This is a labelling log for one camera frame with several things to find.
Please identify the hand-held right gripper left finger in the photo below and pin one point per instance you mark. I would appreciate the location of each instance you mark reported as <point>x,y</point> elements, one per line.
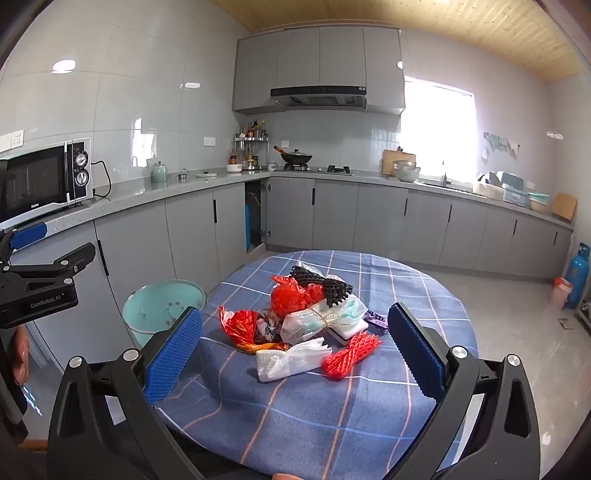
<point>175,355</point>

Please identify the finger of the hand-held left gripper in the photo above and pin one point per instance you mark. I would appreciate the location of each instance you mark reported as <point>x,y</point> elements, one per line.
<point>69,258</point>
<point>27,235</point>

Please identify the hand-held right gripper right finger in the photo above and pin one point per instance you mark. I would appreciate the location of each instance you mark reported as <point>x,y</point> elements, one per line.
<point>415,350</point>

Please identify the purple wrapper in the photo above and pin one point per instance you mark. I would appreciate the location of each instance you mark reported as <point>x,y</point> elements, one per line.
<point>376,319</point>

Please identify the light green trash bin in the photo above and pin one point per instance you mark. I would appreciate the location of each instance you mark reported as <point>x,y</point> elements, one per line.
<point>157,304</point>

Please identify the red foam net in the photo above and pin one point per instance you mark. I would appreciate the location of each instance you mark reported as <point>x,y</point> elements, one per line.
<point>351,353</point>

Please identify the orange wrapper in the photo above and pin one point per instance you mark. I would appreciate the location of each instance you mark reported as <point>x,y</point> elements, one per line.
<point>263,347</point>

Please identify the black foam net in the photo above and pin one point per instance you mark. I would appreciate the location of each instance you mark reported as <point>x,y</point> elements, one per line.
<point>332,288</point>

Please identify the white paper towel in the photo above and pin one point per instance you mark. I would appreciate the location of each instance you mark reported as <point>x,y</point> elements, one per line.
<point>281,362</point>

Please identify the person's left hand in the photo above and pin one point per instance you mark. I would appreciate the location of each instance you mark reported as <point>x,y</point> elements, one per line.
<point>19,355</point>

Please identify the black and silver microwave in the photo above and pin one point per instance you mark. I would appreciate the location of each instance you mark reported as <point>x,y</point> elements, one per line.
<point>37,180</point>

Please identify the white flat box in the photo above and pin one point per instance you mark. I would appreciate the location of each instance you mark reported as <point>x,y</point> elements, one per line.
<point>353,331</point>

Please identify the crumpled red plastic bag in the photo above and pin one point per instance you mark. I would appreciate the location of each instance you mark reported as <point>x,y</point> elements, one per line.
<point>240,325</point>

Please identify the clear bag of face masks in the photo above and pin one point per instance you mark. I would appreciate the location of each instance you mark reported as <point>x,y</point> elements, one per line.
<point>318,321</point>

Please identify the green ceramic teapot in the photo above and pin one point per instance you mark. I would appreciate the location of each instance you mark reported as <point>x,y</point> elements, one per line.
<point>159,173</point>

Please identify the grey base cabinets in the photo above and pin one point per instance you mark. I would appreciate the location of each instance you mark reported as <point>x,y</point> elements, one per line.
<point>383,217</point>

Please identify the blue water filter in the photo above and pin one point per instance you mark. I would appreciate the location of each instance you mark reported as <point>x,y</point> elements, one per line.
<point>250,226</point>

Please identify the red and white container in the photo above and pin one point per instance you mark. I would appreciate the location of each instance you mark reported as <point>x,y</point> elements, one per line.
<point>560,293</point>

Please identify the metal faucet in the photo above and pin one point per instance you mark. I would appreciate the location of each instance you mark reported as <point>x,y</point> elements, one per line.
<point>445,177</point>

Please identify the grey cooking pot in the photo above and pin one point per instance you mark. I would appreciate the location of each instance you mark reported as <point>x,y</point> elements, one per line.
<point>406,171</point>

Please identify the blue gas cylinder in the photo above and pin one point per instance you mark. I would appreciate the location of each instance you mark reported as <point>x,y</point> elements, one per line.
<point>579,277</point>

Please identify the dish basin rack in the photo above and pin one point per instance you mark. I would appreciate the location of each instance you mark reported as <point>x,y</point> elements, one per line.
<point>503,189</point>

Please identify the white bowl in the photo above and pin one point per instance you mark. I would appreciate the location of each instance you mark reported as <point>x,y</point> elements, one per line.
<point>234,168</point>

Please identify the wooden cutting board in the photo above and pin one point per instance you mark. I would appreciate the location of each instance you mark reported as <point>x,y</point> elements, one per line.
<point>389,161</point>

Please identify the gas stove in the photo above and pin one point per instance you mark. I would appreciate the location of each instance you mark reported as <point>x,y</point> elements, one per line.
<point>332,170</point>

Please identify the brown board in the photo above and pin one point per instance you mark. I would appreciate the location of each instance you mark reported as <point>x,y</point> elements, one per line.
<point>564,206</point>

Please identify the metal spice rack with bottles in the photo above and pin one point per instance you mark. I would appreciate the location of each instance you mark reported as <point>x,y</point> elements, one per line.
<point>251,137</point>

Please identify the window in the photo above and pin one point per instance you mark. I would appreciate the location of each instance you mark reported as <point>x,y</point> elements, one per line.
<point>438,129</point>

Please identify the hanging cloths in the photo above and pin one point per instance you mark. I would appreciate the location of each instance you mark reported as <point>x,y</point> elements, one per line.
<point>501,143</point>

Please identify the black wok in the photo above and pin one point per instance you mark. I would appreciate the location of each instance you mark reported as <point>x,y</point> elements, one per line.
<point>298,158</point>

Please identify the black range hood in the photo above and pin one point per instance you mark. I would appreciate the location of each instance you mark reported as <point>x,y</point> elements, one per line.
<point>318,92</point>

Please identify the white wall switch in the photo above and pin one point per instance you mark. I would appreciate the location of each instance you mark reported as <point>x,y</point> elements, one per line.
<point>11,141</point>

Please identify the grey wall cabinets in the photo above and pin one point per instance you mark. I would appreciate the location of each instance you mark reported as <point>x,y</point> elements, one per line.
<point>300,55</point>

